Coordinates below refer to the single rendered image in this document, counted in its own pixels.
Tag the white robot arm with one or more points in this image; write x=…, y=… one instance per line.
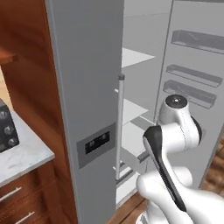
x=175, y=201

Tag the white fridge shelf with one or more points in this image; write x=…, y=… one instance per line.
x=132, y=110
x=134, y=57

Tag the white fridge drawer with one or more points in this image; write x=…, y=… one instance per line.
x=132, y=140
x=125, y=186

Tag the grey fridge dispenser panel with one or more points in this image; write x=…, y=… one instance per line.
x=96, y=144

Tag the grey closed fridge door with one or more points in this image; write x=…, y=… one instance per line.
x=87, y=73

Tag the grey fridge body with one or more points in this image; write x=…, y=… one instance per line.
x=143, y=26

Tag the wooden drawer front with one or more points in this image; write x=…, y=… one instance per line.
x=43, y=214
x=32, y=186

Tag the grey open fridge door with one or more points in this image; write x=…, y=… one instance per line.
x=189, y=17

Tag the narrow clear door bin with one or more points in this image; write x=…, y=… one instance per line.
x=192, y=75

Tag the tall wooden side panel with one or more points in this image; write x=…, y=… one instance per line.
x=32, y=73

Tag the black countertop appliance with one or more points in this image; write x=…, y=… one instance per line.
x=7, y=128

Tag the large clear door bin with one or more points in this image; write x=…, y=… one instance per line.
x=198, y=40

